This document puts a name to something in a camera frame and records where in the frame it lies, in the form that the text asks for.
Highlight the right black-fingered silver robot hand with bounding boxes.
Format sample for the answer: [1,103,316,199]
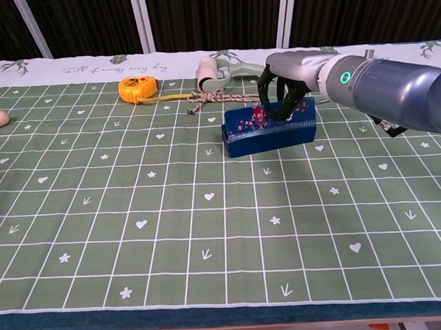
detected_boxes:
[255,49,343,124]

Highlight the yellow tape measure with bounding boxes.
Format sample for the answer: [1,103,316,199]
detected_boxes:
[117,72,203,106]

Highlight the green grid tablecloth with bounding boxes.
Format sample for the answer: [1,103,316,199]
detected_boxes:
[0,37,441,325]

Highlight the knotted braided rope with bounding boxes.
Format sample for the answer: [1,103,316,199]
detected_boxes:
[185,88,263,116]

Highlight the lint roller with green handle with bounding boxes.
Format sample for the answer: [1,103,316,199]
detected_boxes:
[194,53,273,93]

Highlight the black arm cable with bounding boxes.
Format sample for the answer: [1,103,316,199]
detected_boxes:
[372,112,408,139]

